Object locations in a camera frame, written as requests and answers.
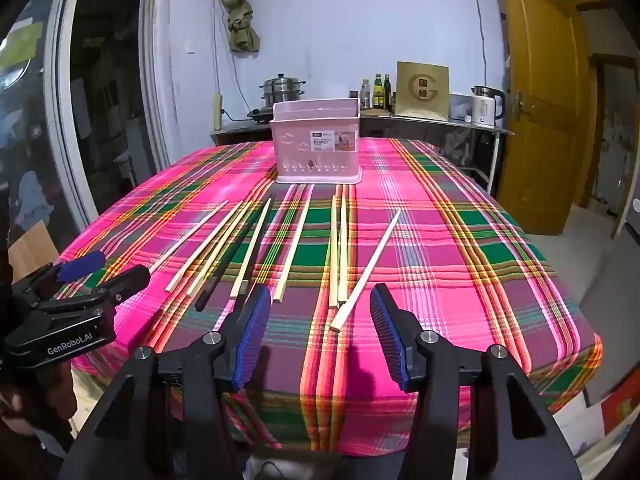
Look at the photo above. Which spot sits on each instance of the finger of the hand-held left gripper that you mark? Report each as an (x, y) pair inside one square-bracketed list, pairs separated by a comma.
[(125, 282), (80, 265)]

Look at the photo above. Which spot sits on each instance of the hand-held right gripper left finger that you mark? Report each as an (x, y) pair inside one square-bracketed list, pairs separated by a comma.
[(252, 325)]

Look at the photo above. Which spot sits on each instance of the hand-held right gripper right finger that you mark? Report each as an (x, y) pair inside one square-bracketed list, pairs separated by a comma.
[(387, 330)]

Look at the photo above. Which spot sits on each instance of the black chopstick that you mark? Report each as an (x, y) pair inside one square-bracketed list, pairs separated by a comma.
[(236, 251)]

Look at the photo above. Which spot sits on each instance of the pink plastic utensil basket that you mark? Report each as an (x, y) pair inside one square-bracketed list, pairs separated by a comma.
[(315, 160)]

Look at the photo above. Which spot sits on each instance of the pink plaid tablecloth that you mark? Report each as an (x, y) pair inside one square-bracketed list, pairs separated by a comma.
[(450, 270)]

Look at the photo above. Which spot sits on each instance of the glass sliding door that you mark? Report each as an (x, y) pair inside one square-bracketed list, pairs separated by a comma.
[(100, 110)]

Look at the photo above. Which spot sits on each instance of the small steel kitchen table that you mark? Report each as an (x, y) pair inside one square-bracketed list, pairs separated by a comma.
[(235, 132)]

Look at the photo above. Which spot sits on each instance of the beige power strip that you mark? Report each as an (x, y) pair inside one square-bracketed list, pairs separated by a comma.
[(216, 110)]

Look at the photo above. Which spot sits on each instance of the black induction cooktop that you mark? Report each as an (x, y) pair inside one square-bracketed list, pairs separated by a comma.
[(260, 115)]

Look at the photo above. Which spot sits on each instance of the long steel shelf counter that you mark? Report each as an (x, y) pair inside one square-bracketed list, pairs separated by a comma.
[(480, 127)]

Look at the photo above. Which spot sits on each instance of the white box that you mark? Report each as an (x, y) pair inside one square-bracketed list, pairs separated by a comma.
[(460, 107)]

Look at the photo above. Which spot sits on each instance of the steel steamer pot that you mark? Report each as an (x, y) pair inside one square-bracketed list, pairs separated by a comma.
[(282, 91)]

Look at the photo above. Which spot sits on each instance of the red capped spice jar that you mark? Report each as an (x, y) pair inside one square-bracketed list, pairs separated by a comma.
[(354, 96)]

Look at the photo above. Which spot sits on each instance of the clear glass bottle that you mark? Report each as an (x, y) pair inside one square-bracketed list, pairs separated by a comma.
[(366, 94)]

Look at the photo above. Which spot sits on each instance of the dark sauce bottle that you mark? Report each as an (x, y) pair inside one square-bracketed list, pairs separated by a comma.
[(388, 92)]

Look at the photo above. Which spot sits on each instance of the green oil bottle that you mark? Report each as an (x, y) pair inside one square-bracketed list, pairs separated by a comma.
[(378, 91)]

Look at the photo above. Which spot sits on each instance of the gold cardboard box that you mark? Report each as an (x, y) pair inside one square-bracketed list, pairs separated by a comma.
[(422, 90)]

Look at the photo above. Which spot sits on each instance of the white electric kettle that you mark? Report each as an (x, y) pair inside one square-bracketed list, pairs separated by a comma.
[(485, 107)]

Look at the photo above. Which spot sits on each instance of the red cardboard box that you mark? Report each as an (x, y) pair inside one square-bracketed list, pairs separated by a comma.
[(622, 405)]

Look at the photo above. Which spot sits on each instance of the yellow wooden door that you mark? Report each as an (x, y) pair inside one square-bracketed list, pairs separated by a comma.
[(540, 110)]

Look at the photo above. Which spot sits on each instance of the olive green knotted cloth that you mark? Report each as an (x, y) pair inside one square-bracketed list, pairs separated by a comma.
[(242, 25)]

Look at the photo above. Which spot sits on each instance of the white wall switch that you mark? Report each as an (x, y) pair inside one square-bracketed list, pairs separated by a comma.
[(190, 48)]

